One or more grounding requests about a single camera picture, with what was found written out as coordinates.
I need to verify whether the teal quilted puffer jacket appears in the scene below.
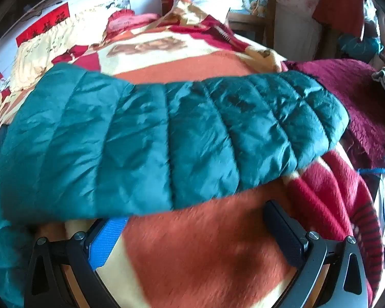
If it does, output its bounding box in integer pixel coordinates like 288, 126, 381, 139
0, 62, 350, 302

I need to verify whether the blue cord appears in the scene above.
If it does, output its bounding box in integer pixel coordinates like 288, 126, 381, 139
357, 166, 385, 176

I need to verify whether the red wall banner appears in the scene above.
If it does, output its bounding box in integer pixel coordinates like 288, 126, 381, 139
16, 3, 70, 47

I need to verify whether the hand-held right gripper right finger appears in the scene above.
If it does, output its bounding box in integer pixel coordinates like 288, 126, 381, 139
262, 200, 370, 308

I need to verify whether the red hanging cloth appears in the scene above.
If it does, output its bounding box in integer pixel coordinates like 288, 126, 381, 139
312, 0, 365, 38

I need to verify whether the pink ruffled pillow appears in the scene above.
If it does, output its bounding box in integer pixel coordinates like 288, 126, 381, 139
107, 9, 167, 37

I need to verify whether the red orange printed blanket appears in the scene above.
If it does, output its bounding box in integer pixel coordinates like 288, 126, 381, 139
0, 0, 385, 308

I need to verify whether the cream ruffled pillow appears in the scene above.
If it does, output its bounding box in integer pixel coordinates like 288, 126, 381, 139
14, 16, 110, 90

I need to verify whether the teal bag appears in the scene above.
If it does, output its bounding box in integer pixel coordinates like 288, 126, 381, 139
338, 34, 381, 63

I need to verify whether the plush toy with red hat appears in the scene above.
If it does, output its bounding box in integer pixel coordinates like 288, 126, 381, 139
0, 72, 10, 98

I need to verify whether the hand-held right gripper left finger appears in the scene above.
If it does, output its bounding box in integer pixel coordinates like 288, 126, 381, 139
24, 216, 129, 308

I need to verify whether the maroon fleece blanket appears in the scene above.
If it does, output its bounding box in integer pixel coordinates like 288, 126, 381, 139
284, 58, 385, 171

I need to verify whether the wooden chair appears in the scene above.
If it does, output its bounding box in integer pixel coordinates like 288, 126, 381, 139
225, 0, 277, 49

